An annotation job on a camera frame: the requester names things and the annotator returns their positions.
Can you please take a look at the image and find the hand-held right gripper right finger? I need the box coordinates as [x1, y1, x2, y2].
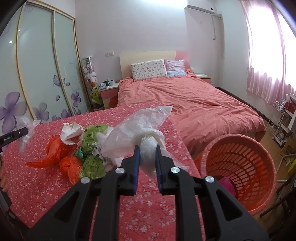
[155, 144, 270, 241]

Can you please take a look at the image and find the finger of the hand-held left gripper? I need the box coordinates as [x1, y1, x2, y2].
[0, 127, 28, 149]

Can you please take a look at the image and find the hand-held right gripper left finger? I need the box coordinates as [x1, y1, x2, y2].
[26, 145, 140, 241]

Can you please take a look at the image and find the clear plastic bag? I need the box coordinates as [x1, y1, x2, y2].
[18, 116, 41, 154]

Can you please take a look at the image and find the white plastic bag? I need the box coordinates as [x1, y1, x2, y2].
[102, 105, 183, 179]

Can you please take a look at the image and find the dark green plastic bag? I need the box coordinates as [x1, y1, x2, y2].
[73, 148, 93, 160]

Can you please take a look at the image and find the orange plastic laundry basket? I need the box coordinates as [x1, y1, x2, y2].
[200, 134, 277, 216]

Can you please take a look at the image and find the white printed plastic wrapper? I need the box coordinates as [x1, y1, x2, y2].
[94, 133, 121, 172]

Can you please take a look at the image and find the orange plastic bag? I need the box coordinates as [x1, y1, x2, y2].
[26, 135, 78, 168]
[58, 155, 84, 184]

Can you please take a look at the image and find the light green printed plastic bag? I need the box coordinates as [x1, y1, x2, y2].
[80, 154, 109, 180]
[81, 124, 110, 153]

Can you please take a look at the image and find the white crumpled paper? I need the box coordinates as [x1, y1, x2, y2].
[60, 122, 85, 145]

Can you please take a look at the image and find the red floral blanket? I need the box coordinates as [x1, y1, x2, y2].
[0, 104, 206, 241]

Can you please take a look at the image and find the wardrobe with purple flower doors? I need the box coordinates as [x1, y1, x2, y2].
[0, 2, 90, 130]

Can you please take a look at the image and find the pink plastic bag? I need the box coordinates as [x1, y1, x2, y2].
[218, 177, 236, 197]

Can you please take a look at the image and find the orange duvet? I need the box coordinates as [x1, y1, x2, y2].
[117, 70, 266, 154]

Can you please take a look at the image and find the white and pink nightstand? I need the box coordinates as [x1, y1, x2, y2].
[99, 81, 119, 109]
[194, 73, 212, 85]

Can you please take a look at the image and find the clear tube of plush toys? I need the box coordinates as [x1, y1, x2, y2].
[81, 56, 102, 109]

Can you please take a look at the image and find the white floral pillow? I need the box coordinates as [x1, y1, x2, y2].
[131, 60, 168, 81]

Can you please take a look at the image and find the pink striped pillow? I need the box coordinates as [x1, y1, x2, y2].
[165, 60, 186, 77]

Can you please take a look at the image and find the beige and pink headboard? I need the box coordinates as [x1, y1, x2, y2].
[119, 50, 192, 80]

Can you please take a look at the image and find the white pipe cover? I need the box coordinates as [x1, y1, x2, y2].
[211, 13, 223, 41]

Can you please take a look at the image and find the pink curtain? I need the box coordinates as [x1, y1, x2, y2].
[239, 0, 296, 103]

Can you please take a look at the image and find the white wire rack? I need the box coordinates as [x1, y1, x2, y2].
[266, 100, 296, 146]

